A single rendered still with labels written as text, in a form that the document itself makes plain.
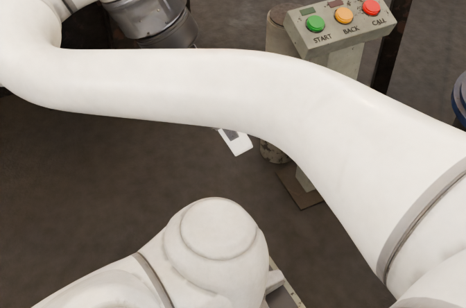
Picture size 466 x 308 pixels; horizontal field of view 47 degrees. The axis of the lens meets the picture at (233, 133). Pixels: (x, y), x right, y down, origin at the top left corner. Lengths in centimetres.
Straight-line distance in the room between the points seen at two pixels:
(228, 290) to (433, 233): 51
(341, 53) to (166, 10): 72
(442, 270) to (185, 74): 22
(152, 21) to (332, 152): 36
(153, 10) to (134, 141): 120
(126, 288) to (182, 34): 32
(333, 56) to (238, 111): 91
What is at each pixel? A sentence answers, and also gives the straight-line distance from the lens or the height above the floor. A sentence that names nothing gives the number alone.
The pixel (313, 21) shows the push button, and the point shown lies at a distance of 122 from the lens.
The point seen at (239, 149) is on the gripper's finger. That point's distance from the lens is 78.
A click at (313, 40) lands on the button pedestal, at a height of 59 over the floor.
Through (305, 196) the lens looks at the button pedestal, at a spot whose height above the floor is 1.
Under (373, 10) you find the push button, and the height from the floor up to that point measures 61.
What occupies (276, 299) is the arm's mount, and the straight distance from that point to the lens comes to 101.
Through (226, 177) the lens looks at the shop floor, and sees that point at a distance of 167.
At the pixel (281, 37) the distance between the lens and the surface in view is 137.
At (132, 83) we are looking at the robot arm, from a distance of 41.
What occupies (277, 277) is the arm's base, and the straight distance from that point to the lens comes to 99.
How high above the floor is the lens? 130
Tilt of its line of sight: 46 degrees down
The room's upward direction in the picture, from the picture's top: straight up
